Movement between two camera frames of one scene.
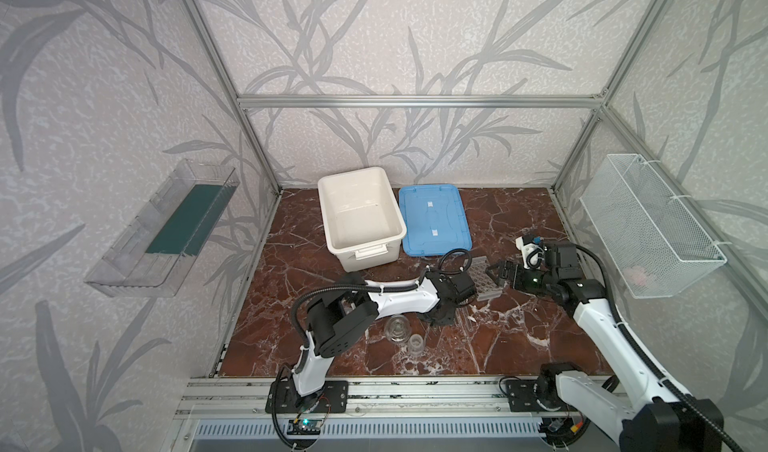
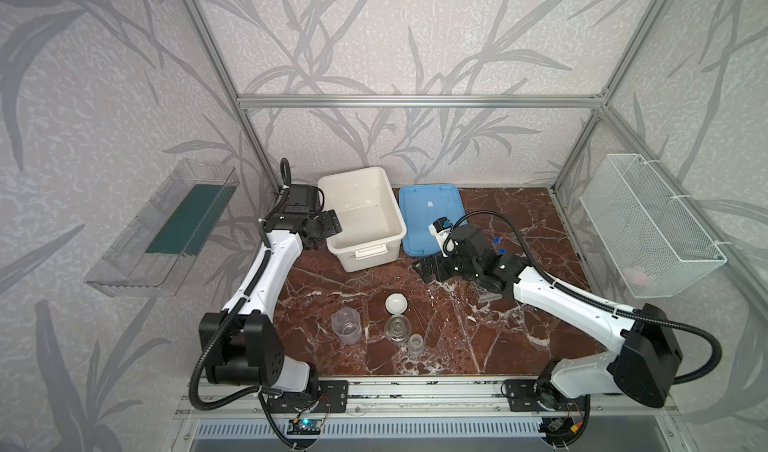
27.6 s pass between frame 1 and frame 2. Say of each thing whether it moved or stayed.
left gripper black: moved
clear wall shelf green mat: stayed
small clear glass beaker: stayed
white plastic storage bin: stayed
